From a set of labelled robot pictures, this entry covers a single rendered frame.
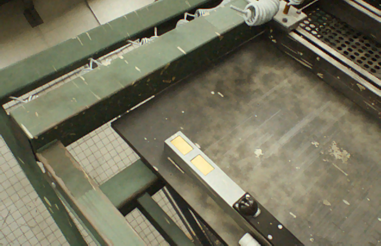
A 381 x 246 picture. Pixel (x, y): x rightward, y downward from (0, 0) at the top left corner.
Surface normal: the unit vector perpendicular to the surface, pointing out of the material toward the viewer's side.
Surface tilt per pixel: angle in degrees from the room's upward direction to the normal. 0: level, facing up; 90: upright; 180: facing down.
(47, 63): 90
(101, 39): 90
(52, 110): 60
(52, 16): 90
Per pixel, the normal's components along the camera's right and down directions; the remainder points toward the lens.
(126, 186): 0.11, -0.62
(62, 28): 0.36, -0.17
